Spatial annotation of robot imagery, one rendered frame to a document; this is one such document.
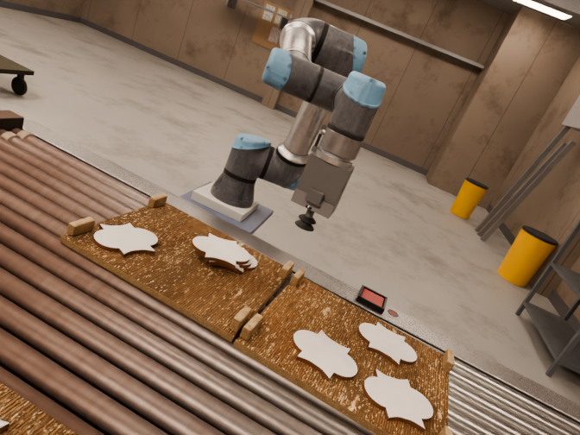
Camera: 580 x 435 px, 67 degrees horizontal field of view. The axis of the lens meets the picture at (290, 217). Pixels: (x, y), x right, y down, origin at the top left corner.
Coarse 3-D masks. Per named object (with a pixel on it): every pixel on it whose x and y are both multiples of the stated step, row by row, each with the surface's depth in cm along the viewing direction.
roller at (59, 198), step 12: (0, 168) 107; (12, 168) 108; (24, 180) 106; (36, 180) 107; (36, 192) 105; (48, 192) 105; (60, 204) 104; (72, 204) 104; (84, 216) 103; (96, 216) 103; (456, 420) 86; (468, 420) 87; (468, 432) 86; (480, 432) 86; (492, 432) 86
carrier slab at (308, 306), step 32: (288, 288) 103; (320, 288) 109; (288, 320) 91; (320, 320) 96; (352, 320) 101; (256, 352) 79; (288, 352) 82; (352, 352) 90; (416, 352) 99; (320, 384) 77; (352, 384) 81; (416, 384) 88; (448, 384) 93; (352, 416) 75; (384, 416) 76
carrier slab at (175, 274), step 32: (96, 224) 96; (160, 224) 107; (192, 224) 114; (96, 256) 86; (128, 256) 90; (160, 256) 95; (192, 256) 100; (256, 256) 111; (160, 288) 85; (192, 288) 89; (224, 288) 93; (256, 288) 98; (224, 320) 83
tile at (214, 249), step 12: (192, 240) 100; (204, 240) 102; (216, 240) 105; (228, 240) 107; (204, 252) 98; (216, 252) 99; (228, 252) 101; (240, 252) 104; (228, 264) 98; (240, 264) 100
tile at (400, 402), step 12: (372, 384) 81; (384, 384) 83; (396, 384) 84; (408, 384) 86; (372, 396) 78; (384, 396) 80; (396, 396) 81; (408, 396) 82; (420, 396) 84; (384, 408) 77; (396, 408) 78; (408, 408) 79; (420, 408) 80; (408, 420) 77; (420, 420) 77
